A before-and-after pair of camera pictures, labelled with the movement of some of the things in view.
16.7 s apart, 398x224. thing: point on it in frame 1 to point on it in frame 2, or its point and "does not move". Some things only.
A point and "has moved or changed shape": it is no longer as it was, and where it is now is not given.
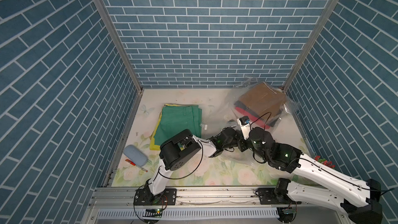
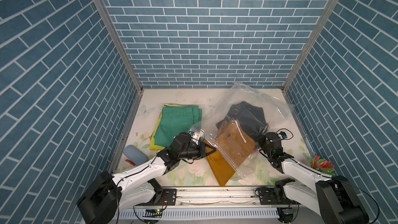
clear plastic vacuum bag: [266, 103] has moved or changed shape
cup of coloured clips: [324, 161] does not move
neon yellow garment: [152, 145] does not move
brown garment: [263, 98] to [233, 143]
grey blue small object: [135, 155] does not move
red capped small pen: [133, 164] does not move
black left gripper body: [232, 143] to [199, 154]
